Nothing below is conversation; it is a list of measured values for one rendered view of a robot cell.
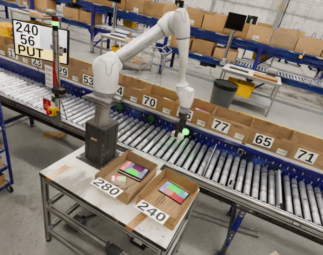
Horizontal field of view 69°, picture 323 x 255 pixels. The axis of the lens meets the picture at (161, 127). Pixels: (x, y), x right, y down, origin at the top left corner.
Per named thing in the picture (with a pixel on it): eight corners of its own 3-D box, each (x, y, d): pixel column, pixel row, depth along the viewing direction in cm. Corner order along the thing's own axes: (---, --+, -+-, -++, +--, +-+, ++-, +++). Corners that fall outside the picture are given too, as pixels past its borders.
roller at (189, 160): (179, 172, 199) (181, 167, 196) (196, 144, 242) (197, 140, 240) (185, 174, 197) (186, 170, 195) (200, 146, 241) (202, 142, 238)
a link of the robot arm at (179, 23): (194, 36, 162) (186, 33, 173) (193, 7, 152) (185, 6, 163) (176, 40, 159) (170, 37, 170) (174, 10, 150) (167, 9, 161)
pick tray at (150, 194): (134, 207, 152) (136, 196, 147) (163, 176, 182) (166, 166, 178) (172, 231, 141) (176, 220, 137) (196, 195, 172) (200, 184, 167)
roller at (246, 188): (241, 198, 185) (243, 193, 182) (246, 164, 228) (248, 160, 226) (247, 201, 184) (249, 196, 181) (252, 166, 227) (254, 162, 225)
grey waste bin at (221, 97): (210, 115, 488) (220, 86, 458) (202, 104, 531) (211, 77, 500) (232, 117, 501) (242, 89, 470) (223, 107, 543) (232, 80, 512)
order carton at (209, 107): (171, 116, 247) (174, 101, 239) (180, 108, 271) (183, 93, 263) (206, 129, 236) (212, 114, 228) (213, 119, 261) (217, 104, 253)
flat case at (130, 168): (141, 180, 172) (141, 179, 171) (119, 170, 177) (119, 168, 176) (149, 170, 183) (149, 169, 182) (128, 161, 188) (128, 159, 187)
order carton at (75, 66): (53, 74, 289) (53, 60, 280) (71, 70, 313) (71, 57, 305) (80, 84, 278) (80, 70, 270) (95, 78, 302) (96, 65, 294)
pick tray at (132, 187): (93, 185, 162) (94, 174, 157) (126, 159, 193) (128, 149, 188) (127, 205, 152) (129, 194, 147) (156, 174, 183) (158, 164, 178)
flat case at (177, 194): (180, 205, 160) (181, 203, 159) (157, 190, 168) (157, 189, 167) (189, 194, 170) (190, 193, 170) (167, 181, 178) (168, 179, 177)
